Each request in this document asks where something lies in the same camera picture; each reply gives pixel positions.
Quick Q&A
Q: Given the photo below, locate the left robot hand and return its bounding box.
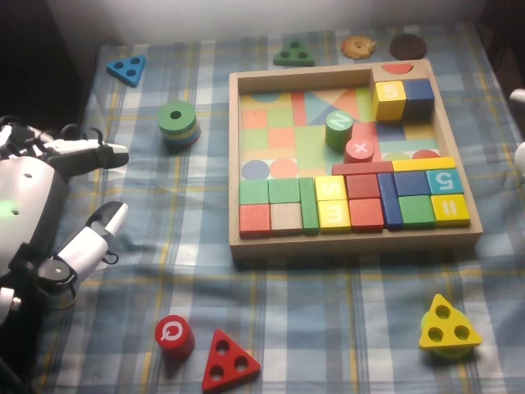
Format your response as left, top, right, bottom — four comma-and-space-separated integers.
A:
0, 115, 130, 309

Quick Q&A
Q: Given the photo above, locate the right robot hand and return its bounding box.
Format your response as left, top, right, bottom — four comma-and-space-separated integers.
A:
508, 88, 525, 177

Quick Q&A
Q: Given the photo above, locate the red cylinder letter X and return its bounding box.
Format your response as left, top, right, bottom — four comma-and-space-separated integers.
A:
343, 137, 376, 165

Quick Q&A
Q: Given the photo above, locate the green cylinder letter N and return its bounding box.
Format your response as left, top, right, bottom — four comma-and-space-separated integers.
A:
324, 108, 354, 152

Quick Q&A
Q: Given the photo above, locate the blue triangle block with holes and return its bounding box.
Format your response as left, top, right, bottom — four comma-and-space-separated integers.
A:
106, 53, 148, 89

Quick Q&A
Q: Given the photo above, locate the green triangle block with holes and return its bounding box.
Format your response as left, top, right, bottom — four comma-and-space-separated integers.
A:
272, 39, 316, 67

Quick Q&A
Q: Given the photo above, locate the yellow triangle block with holes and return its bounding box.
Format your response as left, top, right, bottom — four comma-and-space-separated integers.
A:
418, 293, 484, 350

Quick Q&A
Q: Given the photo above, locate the red triangle block with holes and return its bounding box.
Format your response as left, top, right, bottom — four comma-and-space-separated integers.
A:
201, 328, 263, 394

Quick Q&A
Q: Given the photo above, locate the blue wooden cube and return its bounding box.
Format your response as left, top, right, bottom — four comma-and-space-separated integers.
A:
393, 171, 431, 197
404, 78, 436, 121

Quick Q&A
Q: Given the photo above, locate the teal cube number 5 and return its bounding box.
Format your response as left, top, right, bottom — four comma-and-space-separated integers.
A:
426, 168, 465, 196

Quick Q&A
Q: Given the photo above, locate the yellow long bar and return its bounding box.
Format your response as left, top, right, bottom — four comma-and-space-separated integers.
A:
391, 156, 457, 172

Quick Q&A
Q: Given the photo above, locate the dark brown toy cookie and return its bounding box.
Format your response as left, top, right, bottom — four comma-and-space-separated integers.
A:
389, 33, 427, 61

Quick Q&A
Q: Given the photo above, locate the yellow cube letter S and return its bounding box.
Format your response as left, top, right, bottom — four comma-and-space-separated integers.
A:
371, 80, 407, 121
314, 175, 348, 202

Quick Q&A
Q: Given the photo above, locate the yellow cube equals sign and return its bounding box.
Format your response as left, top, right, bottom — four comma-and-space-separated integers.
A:
430, 194, 471, 228

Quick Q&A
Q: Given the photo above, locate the green wooden cube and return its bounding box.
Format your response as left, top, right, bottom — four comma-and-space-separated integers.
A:
239, 179, 270, 206
397, 195, 437, 230
268, 177, 301, 204

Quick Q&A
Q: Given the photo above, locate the blue long bar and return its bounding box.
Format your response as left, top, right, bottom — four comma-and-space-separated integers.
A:
377, 172, 405, 231

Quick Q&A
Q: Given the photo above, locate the dark red long bar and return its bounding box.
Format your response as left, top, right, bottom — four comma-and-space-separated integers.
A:
331, 161, 395, 176

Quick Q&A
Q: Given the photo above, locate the tan toy cookie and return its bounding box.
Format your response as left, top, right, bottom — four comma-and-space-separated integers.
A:
340, 34, 377, 61

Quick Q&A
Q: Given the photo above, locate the dark red wooden cube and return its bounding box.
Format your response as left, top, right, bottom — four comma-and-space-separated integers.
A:
345, 173, 381, 201

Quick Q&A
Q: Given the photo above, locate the orange-red wooden cube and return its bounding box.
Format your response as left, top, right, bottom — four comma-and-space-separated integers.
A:
349, 198, 386, 233

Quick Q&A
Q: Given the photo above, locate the red cylinder letter Q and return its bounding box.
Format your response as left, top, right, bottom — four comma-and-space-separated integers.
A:
154, 314, 196, 359

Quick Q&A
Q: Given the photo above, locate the yellow cube letter E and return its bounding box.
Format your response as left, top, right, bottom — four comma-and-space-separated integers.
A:
317, 199, 352, 234

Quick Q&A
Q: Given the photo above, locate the wooden tray with printed floor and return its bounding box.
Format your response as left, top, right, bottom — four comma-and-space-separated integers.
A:
227, 58, 485, 260

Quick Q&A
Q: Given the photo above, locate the green long bar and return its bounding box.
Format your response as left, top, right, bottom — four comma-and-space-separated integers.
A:
299, 176, 320, 236

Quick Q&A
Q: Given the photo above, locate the natural wood cube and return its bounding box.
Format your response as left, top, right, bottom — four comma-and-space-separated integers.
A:
270, 202, 304, 237

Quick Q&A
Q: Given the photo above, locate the white backdrop panel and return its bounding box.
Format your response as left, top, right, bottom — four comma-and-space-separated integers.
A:
47, 0, 485, 44

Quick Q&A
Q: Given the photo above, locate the blue plaid cloth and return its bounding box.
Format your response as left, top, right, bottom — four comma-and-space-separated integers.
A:
34, 24, 525, 394

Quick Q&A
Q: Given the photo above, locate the green wooden ring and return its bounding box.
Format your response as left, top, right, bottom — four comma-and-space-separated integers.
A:
157, 100, 197, 136

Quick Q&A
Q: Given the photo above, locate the yellow wooden ring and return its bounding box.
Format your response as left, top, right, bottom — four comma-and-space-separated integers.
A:
158, 125, 200, 143

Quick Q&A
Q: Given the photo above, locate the blue wooden ring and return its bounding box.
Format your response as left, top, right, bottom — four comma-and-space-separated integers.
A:
160, 127, 202, 149

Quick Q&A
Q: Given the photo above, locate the red wooden ring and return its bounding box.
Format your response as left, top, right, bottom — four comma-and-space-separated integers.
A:
162, 135, 201, 153

